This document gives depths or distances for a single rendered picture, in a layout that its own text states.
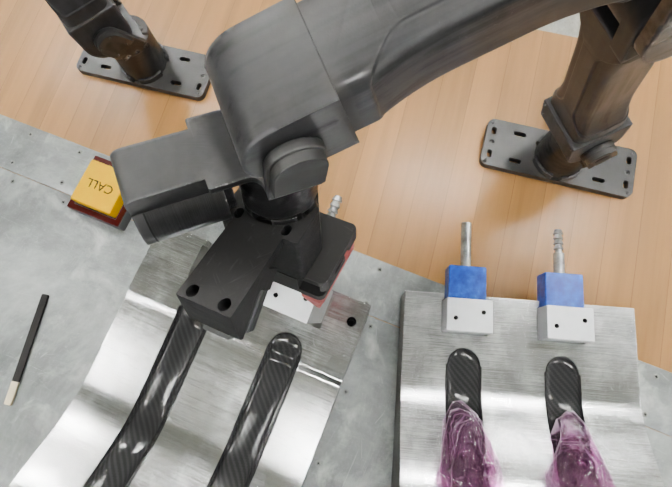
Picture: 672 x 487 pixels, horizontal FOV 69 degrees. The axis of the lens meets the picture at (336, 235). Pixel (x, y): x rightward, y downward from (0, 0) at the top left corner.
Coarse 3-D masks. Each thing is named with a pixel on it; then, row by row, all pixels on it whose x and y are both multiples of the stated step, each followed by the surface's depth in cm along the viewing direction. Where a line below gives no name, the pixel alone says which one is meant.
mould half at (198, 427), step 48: (192, 240) 56; (144, 288) 55; (144, 336) 54; (336, 336) 53; (96, 384) 53; (192, 384) 53; (240, 384) 52; (336, 384) 52; (96, 432) 51; (192, 432) 52; (288, 432) 51; (48, 480) 48; (144, 480) 49; (192, 480) 49; (288, 480) 50
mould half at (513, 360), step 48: (432, 336) 56; (480, 336) 56; (528, 336) 55; (624, 336) 55; (432, 384) 55; (528, 384) 54; (624, 384) 54; (432, 432) 52; (528, 432) 52; (624, 432) 52; (432, 480) 49; (528, 480) 49; (624, 480) 49
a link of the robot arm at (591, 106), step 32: (640, 0) 29; (608, 32) 34; (576, 64) 42; (608, 64) 36; (640, 64) 38; (576, 96) 45; (608, 96) 43; (576, 128) 49; (608, 128) 49; (576, 160) 56
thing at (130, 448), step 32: (192, 320) 54; (160, 352) 53; (192, 352) 53; (288, 352) 53; (160, 384) 53; (256, 384) 52; (288, 384) 52; (128, 416) 52; (160, 416) 52; (256, 416) 52; (128, 448) 51; (224, 448) 51; (256, 448) 51; (96, 480) 48; (128, 480) 49; (224, 480) 50
